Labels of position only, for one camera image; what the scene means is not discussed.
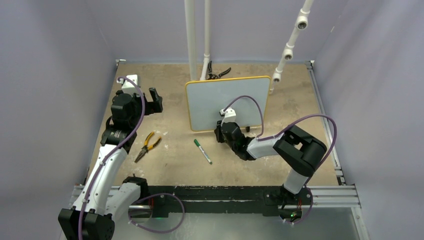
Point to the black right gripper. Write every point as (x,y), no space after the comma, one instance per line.
(218,132)

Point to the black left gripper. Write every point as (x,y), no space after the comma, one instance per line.
(153,106)

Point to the white green marker pen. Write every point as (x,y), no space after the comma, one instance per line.
(203,151)

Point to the yellow framed whiteboard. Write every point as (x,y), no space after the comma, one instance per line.
(247,96)

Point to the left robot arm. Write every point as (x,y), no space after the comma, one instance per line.
(94,213)

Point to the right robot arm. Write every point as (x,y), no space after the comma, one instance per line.
(300,150)

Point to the yellow black pliers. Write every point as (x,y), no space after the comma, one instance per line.
(147,147)

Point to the thin white vertical pipe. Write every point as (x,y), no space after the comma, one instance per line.
(207,38)

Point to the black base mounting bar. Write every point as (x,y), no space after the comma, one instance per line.
(268,201)

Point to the thick white vertical pipe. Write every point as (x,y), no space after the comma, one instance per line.
(189,9)

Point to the white pipe with fittings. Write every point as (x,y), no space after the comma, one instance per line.
(301,23)

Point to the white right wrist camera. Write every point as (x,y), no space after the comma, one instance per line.
(228,115)

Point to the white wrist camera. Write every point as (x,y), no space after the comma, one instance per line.
(228,115)
(128,87)

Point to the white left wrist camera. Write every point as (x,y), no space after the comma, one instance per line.
(128,87)

